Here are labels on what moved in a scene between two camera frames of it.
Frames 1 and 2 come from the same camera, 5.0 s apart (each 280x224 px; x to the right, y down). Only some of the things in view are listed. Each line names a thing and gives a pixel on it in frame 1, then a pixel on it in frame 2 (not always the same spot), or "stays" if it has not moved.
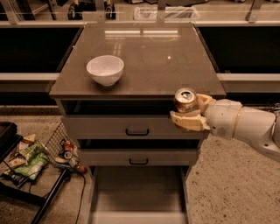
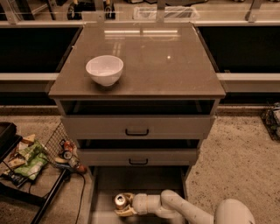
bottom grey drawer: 138,194 stays
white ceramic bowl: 105,69 stays
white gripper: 224,117 to 141,203
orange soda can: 185,100 to 120,200
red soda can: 69,146 stays
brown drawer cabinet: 138,159 stays
